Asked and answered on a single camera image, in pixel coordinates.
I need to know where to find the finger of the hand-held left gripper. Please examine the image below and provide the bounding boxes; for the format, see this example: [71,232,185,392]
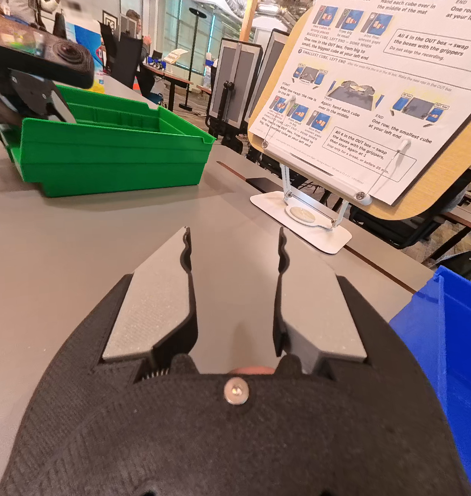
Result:
[45,91,78,125]

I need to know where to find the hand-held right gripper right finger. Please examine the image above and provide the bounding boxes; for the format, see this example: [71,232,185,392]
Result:
[273,227,368,374]

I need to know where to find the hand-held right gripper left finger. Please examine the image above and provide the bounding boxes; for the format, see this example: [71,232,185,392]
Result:
[102,227,199,363]

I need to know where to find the green plastic bin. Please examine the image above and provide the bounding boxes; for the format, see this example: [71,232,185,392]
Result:
[0,84,217,198]

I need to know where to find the blue plastic bin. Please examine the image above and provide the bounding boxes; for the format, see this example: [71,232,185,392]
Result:
[389,265,471,496]

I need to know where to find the wooden-top standing desk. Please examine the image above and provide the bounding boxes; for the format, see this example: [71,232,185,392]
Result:
[142,62,194,113]

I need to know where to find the wipes canister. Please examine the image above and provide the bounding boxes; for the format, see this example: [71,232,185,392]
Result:
[65,21,105,94]

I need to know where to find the black office chair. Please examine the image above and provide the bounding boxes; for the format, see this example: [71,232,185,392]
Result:
[348,168,470,249]

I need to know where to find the black floor lamp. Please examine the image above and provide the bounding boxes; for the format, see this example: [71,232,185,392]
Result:
[179,10,208,112]

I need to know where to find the printed instruction sheet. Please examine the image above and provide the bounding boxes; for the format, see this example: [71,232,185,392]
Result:
[248,0,471,206]

